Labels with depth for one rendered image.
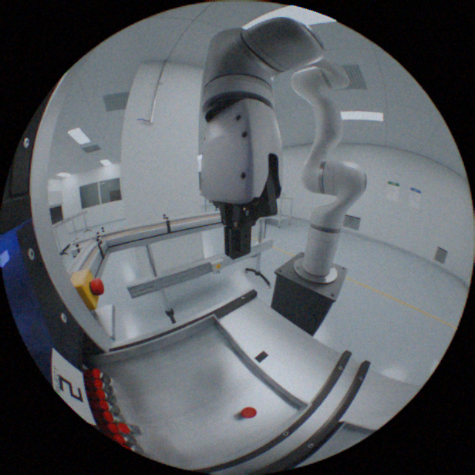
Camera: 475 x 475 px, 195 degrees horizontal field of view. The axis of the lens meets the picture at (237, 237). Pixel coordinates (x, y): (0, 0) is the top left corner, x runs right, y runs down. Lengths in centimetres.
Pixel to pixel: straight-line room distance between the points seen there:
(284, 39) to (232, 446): 46
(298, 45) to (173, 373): 46
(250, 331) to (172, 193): 148
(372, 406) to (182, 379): 37
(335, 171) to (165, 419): 68
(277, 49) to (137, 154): 154
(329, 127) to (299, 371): 61
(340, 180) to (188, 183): 147
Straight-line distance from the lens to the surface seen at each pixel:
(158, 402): 32
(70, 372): 25
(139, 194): 156
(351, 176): 47
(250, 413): 24
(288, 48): 18
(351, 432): 36
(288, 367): 31
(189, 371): 31
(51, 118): 33
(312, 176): 50
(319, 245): 51
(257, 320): 36
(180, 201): 162
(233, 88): 16
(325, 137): 51
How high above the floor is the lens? 117
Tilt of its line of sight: 21 degrees down
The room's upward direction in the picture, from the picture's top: straight up
